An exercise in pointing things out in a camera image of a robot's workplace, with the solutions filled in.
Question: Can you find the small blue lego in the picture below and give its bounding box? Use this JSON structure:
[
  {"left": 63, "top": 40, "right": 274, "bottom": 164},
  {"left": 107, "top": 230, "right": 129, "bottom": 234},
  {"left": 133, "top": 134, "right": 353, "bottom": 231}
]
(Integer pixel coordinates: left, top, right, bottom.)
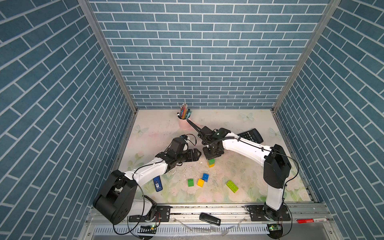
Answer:
[{"left": 202, "top": 173, "right": 209, "bottom": 182}]

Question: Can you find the long lime lego brick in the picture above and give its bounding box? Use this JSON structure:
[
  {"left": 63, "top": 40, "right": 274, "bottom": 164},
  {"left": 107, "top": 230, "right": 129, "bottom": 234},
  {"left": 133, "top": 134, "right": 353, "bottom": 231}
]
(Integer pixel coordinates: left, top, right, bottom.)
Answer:
[{"left": 226, "top": 180, "right": 239, "bottom": 194}]

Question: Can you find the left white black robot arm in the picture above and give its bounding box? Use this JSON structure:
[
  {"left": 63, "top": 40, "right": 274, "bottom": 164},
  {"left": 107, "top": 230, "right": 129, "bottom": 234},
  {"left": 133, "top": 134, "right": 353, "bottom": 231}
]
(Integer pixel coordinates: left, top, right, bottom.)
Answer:
[{"left": 93, "top": 137, "right": 202, "bottom": 225}]

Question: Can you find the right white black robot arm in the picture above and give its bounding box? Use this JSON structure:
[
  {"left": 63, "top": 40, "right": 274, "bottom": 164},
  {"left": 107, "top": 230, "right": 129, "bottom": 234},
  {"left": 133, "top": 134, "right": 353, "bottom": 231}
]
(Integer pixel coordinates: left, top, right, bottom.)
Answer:
[{"left": 195, "top": 127, "right": 292, "bottom": 221}]

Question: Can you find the small green lego bottom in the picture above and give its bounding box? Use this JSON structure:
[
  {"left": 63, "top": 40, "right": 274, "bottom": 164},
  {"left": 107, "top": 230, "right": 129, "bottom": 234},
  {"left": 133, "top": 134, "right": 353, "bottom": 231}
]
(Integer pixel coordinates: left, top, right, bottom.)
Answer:
[{"left": 188, "top": 179, "right": 195, "bottom": 187}]

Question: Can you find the yellow lego bottom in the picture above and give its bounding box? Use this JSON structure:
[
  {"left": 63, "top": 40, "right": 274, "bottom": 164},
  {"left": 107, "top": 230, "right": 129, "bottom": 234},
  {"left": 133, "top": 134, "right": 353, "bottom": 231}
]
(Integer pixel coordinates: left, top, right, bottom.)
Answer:
[{"left": 197, "top": 179, "right": 205, "bottom": 188}]

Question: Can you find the pink pen cup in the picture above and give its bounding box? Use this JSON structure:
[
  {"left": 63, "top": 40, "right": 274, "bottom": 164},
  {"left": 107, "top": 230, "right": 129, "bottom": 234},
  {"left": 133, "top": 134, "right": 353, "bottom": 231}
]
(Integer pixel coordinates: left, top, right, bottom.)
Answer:
[{"left": 178, "top": 119, "right": 192, "bottom": 130}]

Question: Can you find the blue black usb device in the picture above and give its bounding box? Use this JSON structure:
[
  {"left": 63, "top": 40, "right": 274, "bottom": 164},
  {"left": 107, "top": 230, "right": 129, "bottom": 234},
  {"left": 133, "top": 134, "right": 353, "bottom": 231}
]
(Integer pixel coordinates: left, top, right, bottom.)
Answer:
[{"left": 153, "top": 176, "right": 163, "bottom": 192}]

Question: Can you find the black calculator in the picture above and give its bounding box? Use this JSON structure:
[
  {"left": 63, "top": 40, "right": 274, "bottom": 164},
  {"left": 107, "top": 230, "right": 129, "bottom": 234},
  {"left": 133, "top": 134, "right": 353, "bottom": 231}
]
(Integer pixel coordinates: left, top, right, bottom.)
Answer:
[{"left": 238, "top": 129, "right": 264, "bottom": 144}]

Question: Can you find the red marker pen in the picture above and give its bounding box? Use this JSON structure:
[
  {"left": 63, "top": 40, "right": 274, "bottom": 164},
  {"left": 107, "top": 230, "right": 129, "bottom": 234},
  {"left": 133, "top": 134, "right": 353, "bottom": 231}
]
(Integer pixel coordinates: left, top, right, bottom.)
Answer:
[{"left": 297, "top": 218, "right": 328, "bottom": 224}]

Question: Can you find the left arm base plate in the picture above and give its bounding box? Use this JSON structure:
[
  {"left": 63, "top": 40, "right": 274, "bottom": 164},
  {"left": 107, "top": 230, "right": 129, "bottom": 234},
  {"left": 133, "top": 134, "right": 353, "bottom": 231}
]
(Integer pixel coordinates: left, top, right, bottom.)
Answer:
[{"left": 128, "top": 206, "right": 171, "bottom": 223}]

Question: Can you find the black remote on rail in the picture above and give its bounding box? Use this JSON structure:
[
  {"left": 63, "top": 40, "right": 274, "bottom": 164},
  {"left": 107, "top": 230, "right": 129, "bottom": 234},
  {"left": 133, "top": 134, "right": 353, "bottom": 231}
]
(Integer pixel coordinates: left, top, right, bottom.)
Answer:
[{"left": 199, "top": 213, "right": 221, "bottom": 226}]

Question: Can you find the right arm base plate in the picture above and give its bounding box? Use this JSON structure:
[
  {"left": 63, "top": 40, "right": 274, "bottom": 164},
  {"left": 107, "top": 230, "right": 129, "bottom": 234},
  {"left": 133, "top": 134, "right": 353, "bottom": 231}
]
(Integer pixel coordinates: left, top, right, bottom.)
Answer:
[{"left": 246, "top": 204, "right": 292, "bottom": 222}]

